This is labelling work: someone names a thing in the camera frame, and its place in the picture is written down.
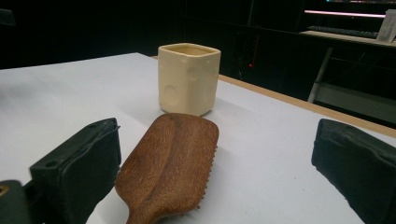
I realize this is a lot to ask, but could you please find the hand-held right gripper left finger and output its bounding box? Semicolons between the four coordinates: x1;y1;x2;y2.
29;117;122;224

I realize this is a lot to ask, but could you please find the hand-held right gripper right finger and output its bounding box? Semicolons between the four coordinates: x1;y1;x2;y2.
311;118;396;224

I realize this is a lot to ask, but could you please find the wooden hairbrush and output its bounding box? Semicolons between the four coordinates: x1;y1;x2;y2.
114;112;220;224

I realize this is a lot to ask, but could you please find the cream square cup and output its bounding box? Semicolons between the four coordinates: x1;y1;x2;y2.
157;42;222;118

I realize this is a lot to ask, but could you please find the wooden desk with metal legs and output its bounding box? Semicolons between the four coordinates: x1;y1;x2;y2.
299;30;396;125

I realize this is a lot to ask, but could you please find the black keyboard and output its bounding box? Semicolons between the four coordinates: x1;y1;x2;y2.
307;25;380;40

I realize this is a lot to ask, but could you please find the white card stand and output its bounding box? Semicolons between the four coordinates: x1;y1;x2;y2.
375;8;396;44

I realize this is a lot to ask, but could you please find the monitor with glowing edge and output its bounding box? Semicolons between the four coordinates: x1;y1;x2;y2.
303;0;396;20

